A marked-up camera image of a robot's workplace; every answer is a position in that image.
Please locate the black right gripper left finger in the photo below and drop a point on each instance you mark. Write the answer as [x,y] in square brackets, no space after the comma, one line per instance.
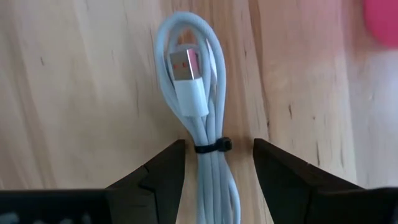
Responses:
[155,193]

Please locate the pink translucent plastic bin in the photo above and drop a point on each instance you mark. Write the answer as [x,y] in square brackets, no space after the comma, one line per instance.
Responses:
[385,18]

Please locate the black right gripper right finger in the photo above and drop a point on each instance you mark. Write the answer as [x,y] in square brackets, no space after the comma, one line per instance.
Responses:
[280,186]

